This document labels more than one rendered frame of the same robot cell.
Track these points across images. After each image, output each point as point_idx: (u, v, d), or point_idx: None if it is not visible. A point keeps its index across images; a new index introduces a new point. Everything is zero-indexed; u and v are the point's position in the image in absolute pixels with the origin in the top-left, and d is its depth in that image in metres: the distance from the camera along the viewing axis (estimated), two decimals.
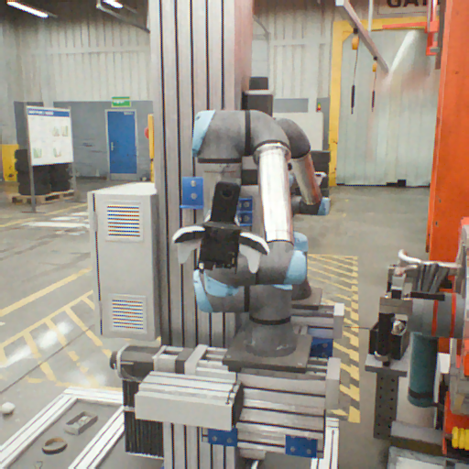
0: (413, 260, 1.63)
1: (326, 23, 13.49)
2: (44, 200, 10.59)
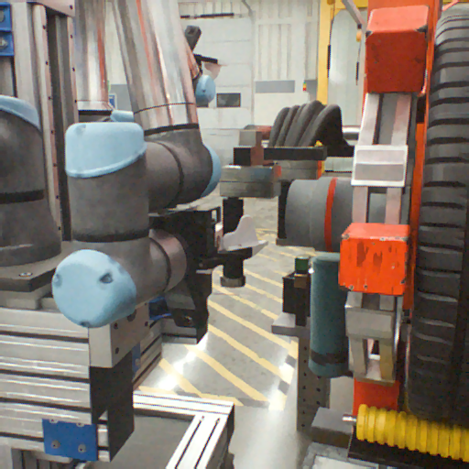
0: None
1: (313, 1, 12.83)
2: None
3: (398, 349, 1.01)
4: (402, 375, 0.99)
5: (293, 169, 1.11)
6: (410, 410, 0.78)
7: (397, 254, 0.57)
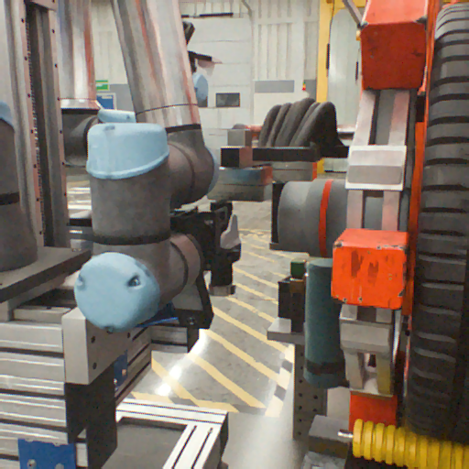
0: None
1: (312, 0, 12.78)
2: None
3: (397, 359, 0.96)
4: (401, 387, 0.94)
5: (288, 170, 1.06)
6: (409, 428, 0.73)
7: (394, 264, 0.53)
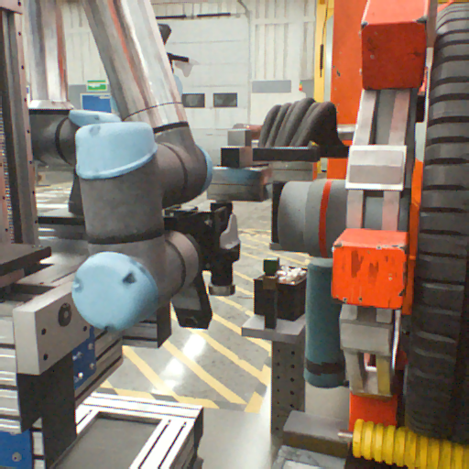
0: None
1: (310, 1, 12.81)
2: None
3: (397, 359, 0.96)
4: (401, 387, 0.94)
5: (288, 170, 1.06)
6: (409, 428, 0.73)
7: (394, 264, 0.53)
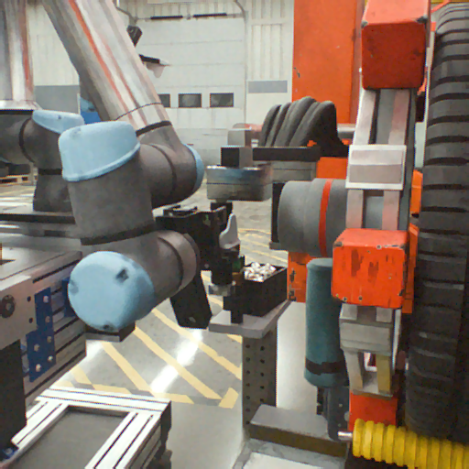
0: None
1: None
2: None
3: (397, 359, 0.96)
4: (401, 387, 0.94)
5: (288, 170, 1.06)
6: (409, 428, 0.73)
7: (394, 263, 0.53)
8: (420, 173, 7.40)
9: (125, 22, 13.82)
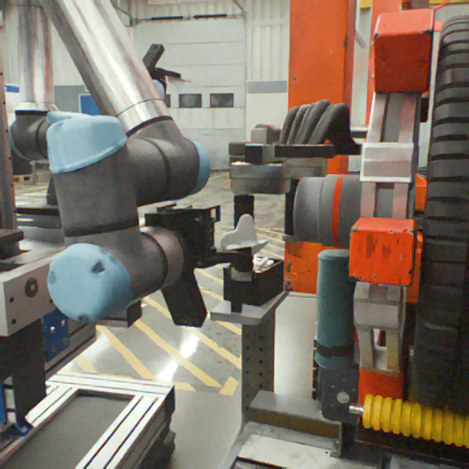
0: None
1: None
2: None
3: (402, 342, 1.04)
4: (407, 366, 1.02)
5: (300, 167, 1.14)
6: (416, 398, 0.81)
7: (404, 245, 0.60)
8: (418, 172, 7.49)
9: (125, 23, 13.91)
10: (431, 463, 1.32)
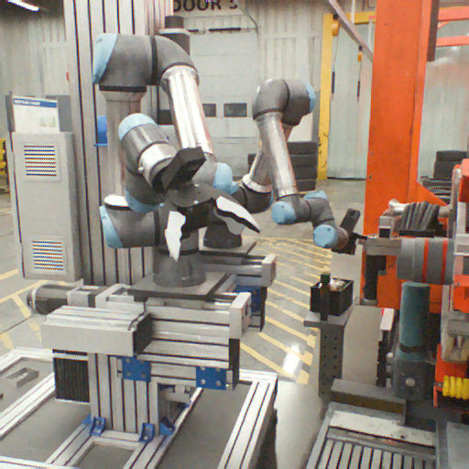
0: (403, 206, 1.58)
1: (316, 16, 13.51)
2: None
3: None
4: None
5: None
6: None
7: None
8: (429, 184, 8.06)
9: None
10: None
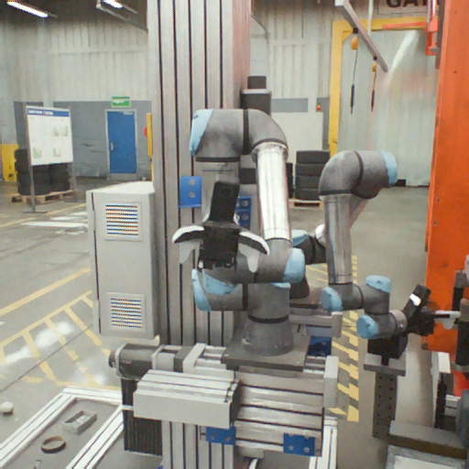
0: None
1: (325, 23, 13.49)
2: (44, 200, 10.59)
3: None
4: None
5: (467, 281, 1.70)
6: None
7: None
8: None
9: None
10: None
